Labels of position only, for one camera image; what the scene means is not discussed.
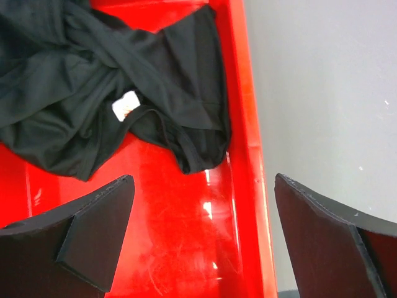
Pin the black t-shirt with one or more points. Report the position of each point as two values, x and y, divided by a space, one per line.
75 81

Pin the red plastic bin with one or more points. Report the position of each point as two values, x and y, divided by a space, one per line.
199 235

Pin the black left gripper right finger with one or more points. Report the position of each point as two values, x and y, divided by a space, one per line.
335 250

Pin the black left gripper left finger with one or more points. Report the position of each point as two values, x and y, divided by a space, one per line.
71 250

